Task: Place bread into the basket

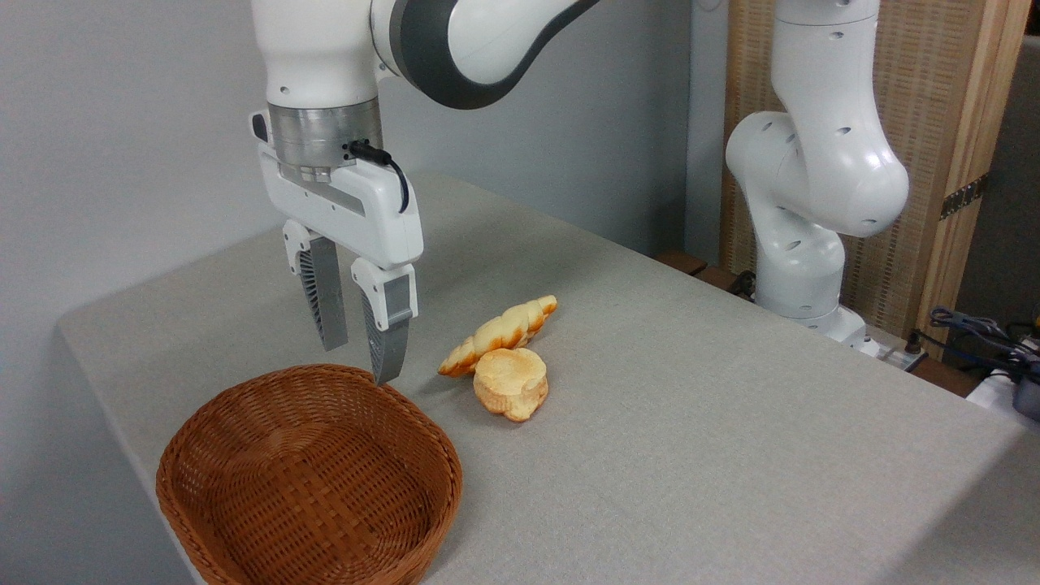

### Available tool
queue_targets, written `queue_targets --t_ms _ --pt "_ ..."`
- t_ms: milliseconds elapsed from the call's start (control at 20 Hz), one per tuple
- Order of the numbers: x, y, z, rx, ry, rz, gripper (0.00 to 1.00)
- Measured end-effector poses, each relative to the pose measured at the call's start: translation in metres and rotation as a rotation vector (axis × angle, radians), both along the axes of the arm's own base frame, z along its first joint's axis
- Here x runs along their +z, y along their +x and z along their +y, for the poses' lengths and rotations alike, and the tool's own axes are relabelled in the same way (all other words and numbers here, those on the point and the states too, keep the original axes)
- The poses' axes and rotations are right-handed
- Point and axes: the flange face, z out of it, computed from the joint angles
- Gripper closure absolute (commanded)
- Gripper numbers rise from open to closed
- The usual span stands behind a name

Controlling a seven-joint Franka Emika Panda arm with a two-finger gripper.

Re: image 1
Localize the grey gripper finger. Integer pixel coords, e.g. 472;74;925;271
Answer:
350;258;419;387
282;219;349;353

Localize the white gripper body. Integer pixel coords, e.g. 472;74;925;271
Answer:
258;141;425;271

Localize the long braided bread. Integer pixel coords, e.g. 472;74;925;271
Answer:
438;295;559;379

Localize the robot base connector block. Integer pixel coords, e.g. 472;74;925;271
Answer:
879;328;929;374

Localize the round bread bun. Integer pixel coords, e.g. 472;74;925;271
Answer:
473;347;550;423

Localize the brown wicker basket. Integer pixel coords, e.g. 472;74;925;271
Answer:
155;363;464;585

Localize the wooden rattan screen panel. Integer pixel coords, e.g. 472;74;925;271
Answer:
721;0;1034;362

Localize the metal screen hinge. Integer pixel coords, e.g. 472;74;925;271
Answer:
939;172;991;222

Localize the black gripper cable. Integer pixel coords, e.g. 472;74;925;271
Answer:
347;140;411;215

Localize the bundle of dark cables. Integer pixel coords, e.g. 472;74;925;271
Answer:
929;305;1040;383

